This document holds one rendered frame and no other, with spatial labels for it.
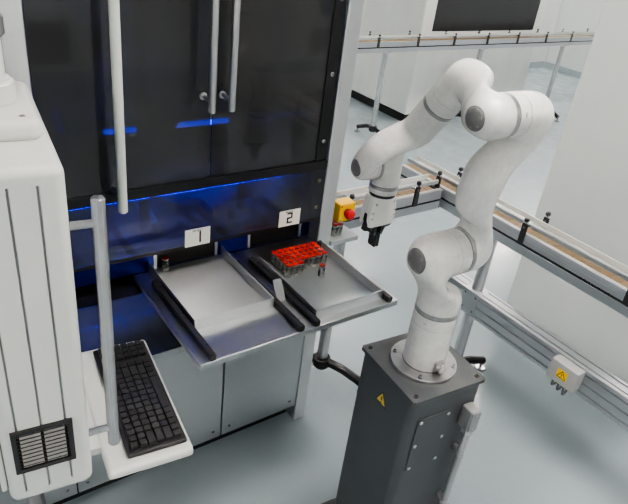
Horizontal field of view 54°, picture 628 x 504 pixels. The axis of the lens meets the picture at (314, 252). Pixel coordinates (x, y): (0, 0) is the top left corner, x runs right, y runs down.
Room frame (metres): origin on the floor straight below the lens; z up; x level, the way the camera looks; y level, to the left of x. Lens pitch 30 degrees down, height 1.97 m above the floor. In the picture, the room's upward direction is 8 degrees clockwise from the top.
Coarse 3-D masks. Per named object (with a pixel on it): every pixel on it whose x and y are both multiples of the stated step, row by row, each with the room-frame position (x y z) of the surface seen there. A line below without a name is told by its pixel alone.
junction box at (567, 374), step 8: (552, 360) 1.92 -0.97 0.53; (560, 360) 1.91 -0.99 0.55; (568, 360) 1.91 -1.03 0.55; (552, 368) 1.91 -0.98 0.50; (560, 368) 1.88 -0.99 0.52; (568, 368) 1.86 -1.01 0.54; (576, 368) 1.87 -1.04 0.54; (552, 376) 1.90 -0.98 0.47; (560, 376) 1.87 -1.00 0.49; (568, 376) 1.85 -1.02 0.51; (576, 376) 1.83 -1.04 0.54; (560, 384) 1.87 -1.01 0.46; (568, 384) 1.84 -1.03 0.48; (576, 384) 1.83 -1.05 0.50
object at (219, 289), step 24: (192, 264) 1.71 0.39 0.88; (216, 264) 1.73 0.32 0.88; (240, 264) 1.70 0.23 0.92; (168, 288) 1.51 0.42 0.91; (192, 288) 1.57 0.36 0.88; (216, 288) 1.59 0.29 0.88; (240, 288) 1.61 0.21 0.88; (264, 288) 1.58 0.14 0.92; (192, 312) 1.45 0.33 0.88; (216, 312) 1.47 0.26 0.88; (240, 312) 1.46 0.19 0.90
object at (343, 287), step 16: (336, 256) 1.85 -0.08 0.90; (272, 272) 1.69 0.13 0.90; (304, 272) 1.75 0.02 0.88; (336, 272) 1.78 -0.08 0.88; (352, 272) 1.77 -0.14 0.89; (288, 288) 1.62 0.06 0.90; (304, 288) 1.66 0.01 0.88; (320, 288) 1.67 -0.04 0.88; (336, 288) 1.68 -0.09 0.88; (352, 288) 1.69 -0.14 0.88; (368, 288) 1.70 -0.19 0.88; (304, 304) 1.54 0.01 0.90; (320, 304) 1.58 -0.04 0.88; (336, 304) 1.54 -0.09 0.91; (352, 304) 1.58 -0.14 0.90
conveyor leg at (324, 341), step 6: (336, 246) 2.22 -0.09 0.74; (342, 246) 2.22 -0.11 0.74; (342, 252) 2.22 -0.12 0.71; (324, 330) 2.22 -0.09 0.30; (330, 330) 2.23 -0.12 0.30; (324, 336) 2.22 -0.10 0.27; (330, 336) 2.23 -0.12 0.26; (324, 342) 2.22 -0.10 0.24; (318, 348) 2.23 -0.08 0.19; (324, 348) 2.22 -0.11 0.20; (318, 354) 2.23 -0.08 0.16; (324, 354) 2.22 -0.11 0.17
